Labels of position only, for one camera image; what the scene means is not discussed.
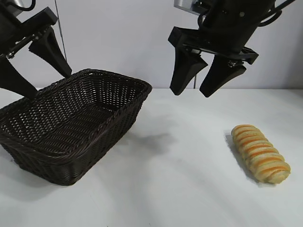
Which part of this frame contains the dark brown wicker basket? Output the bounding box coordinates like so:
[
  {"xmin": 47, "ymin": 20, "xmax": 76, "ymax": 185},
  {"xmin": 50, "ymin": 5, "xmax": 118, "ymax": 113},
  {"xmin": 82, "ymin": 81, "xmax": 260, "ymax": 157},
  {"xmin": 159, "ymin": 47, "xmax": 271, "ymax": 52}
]
[{"xmin": 0, "ymin": 68, "xmax": 153, "ymax": 187}]

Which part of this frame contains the thin dark wall cord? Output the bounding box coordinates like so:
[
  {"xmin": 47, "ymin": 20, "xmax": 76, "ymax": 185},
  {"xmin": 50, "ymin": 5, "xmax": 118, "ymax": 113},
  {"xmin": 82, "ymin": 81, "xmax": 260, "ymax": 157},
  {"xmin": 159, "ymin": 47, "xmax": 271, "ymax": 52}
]
[{"xmin": 54, "ymin": 0, "xmax": 68, "ymax": 61}]

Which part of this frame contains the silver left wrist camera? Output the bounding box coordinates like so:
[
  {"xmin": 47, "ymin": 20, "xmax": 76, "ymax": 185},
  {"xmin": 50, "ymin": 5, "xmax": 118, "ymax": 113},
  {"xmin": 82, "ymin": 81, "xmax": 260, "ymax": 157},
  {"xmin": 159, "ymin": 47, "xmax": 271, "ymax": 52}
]
[{"xmin": 8, "ymin": 0, "xmax": 31, "ymax": 11}]

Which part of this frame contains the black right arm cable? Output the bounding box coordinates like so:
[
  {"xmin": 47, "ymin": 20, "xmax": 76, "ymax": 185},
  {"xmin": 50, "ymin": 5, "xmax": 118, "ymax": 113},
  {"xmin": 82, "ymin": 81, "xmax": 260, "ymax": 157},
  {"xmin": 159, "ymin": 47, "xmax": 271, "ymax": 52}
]
[{"xmin": 259, "ymin": 0, "xmax": 292, "ymax": 27}]

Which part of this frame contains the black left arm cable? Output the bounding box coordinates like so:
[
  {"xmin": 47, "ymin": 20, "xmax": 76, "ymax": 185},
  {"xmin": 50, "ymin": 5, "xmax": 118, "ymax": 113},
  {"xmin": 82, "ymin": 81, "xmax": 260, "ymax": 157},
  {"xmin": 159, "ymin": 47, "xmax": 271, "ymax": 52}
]
[{"xmin": 14, "ymin": 0, "xmax": 35, "ymax": 12}]

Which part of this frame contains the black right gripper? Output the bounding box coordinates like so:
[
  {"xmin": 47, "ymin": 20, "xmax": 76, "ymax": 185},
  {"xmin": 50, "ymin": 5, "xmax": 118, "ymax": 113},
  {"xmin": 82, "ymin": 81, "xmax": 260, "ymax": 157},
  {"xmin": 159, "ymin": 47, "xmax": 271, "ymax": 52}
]
[{"xmin": 168, "ymin": 0, "xmax": 276, "ymax": 98}]

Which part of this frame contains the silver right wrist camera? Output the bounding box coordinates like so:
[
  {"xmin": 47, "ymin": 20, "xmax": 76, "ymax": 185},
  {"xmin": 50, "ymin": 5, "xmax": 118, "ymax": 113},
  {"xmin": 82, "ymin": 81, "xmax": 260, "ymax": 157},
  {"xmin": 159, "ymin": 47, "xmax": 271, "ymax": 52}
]
[{"xmin": 174, "ymin": 0, "xmax": 199, "ymax": 11}]

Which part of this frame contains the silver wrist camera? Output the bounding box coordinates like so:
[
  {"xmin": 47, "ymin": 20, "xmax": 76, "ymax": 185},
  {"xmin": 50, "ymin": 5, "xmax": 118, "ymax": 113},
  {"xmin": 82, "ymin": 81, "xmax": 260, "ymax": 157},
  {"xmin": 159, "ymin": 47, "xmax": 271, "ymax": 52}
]
[
  {"xmin": 8, "ymin": 0, "xmax": 31, "ymax": 11},
  {"xmin": 174, "ymin": 0, "xmax": 199, "ymax": 11}
]

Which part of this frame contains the long striped twisted bread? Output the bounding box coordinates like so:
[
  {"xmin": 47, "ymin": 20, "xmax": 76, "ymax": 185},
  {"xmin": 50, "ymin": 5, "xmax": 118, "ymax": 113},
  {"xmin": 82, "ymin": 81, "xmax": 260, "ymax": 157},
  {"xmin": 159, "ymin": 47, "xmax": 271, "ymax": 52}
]
[{"xmin": 231, "ymin": 124, "xmax": 291, "ymax": 184}]

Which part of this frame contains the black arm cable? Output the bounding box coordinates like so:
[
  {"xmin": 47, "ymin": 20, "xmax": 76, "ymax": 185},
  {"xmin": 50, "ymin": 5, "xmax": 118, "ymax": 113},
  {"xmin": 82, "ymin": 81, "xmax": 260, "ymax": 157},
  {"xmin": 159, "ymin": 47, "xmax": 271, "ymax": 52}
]
[
  {"xmin": 14, "ymin": 0, "xmax": 35, "ymax": 12},
  {"xmin": 259, "ymin": 0, "xmax": 292, "ymax": 27}
]

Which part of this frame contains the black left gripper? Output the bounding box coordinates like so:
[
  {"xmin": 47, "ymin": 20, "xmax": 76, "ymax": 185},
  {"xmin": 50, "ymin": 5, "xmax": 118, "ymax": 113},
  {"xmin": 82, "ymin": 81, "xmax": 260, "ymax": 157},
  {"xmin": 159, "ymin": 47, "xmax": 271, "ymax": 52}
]
[{"xmin": 0, "ymin": 0, "xmax": 72, "ymax": 100}]

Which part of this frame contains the black right camera cable loop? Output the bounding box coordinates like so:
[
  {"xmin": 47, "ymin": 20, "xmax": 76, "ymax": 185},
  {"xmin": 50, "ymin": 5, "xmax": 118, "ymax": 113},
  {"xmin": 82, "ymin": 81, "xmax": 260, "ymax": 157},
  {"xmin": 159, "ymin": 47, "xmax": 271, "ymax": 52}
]
[{"xmin": 196, "ymin": 9, "xmax": 209, "ymax": 27}]

